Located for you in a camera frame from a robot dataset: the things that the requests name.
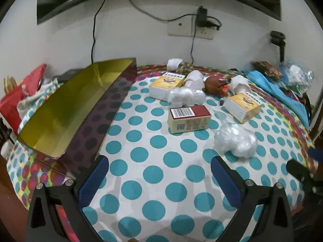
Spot white stuffed toy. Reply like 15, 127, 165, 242
184, 71, 205, 90

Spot white wall outlet plate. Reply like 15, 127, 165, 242
168, 15, 215, 40

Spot white cloth bundle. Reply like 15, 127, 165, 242
18, 78, 66, 126

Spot polka dot tablecloth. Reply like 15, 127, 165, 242
6, 64, 316, 242

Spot red bag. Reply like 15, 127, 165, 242
21, 64, 47, 91

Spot red top barcode box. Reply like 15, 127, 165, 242
168, 106, 212, 134

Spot clear plastic bag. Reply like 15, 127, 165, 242
279, 60, 315, 94

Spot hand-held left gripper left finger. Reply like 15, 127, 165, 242
26, 155, 109, 242

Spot blue cloth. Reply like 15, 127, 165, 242
243, 70, 309, 129

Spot thin black charger cable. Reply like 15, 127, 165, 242
189, 28, 198, 65

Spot yellow cardboard box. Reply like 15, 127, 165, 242
224, 93, 261, 124
149, 72, 186, 102

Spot red container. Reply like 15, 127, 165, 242
0, 86, 26, 134

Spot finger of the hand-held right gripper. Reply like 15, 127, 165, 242
286, 159, 323, 201
308, 146, 323, 159

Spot grey cable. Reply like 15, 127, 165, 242
126, 0, 196, 22

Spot white jar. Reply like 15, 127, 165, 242
0, 141, 13, 160

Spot black power cable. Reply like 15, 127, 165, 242
91, 0, 109, 63

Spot black charger plug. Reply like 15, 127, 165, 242
195, 6, 222, 29

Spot wooden utensils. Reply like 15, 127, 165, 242
3, 75, 19, 95

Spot clear plastic wrap bundle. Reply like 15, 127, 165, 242
214, 121, 258, 159
169, 86, 206, 107

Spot brown patterned cloth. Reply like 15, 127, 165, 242
251, 61, 283, 78

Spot gold tin box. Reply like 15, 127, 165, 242
16, 57, 138, 174

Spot patterned rolled cloth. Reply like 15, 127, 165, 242
175, 62, 195, 75

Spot brown toy figure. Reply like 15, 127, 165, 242
203, 76, 231, 97

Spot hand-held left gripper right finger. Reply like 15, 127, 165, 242
211, 156, 294, 242

